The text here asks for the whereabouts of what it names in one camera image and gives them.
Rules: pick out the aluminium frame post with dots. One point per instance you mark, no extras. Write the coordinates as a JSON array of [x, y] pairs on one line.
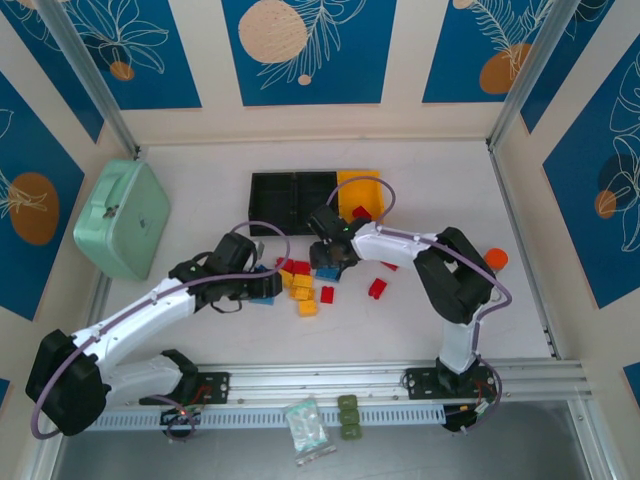
[[535, 75], [90, 75]]

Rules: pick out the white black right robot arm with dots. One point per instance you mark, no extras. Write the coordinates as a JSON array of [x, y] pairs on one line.
[[392, 251]]

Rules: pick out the black left mount plate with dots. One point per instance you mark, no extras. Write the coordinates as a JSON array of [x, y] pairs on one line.
[[215, 387]]

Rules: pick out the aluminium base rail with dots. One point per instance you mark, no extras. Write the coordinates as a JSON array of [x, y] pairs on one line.
[[320, 380]]

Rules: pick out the orange capped bottle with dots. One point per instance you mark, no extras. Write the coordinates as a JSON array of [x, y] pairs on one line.
[[496, 258]]

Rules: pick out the black plastic bin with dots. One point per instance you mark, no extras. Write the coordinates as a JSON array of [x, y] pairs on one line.
[[270, 200], [315, 192]]

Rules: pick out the mint green carry case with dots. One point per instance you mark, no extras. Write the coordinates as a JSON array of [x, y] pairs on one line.
[[130, 220]]

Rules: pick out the yellow plastic bin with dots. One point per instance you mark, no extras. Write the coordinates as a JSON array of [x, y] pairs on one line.
[[360, 192]]

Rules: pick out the large blue lego brick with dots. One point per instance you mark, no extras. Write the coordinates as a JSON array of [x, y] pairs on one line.
[[329, 276]]

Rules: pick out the black right mount plate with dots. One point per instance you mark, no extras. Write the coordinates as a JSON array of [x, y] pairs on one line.
[[420, 385]]

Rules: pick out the clear plastic bag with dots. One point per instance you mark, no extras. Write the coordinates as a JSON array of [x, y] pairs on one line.
[[307, 430]]

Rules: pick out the red lego brick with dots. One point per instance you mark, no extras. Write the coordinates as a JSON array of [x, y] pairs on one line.
[[301, 267], [284, 265], [328, 295], [390, 266], [361, 213], [378, 288]]

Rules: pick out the olive green square pad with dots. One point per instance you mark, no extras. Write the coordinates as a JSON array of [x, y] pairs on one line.
[[348, 417], [347, 402], [351, 432]]

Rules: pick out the black mount plate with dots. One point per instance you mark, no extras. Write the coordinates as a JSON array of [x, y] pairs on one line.
[[420, 385], [215, 387]]

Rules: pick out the left base electronics board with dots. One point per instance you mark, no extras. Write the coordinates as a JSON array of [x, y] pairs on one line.
[[181, 415]]

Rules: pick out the right base electronics board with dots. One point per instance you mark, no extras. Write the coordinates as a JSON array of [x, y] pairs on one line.
[[470, 415]]

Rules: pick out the small blue lego brick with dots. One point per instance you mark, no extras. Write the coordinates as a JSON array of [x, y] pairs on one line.
[[261, 302], [261, 269]]

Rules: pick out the base electronics board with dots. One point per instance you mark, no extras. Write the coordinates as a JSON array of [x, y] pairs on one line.
[[181, 415], [470, 415]]

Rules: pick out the aluminium side rail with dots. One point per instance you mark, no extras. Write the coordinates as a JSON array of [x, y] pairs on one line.
[[525, 250], [99, 300]]

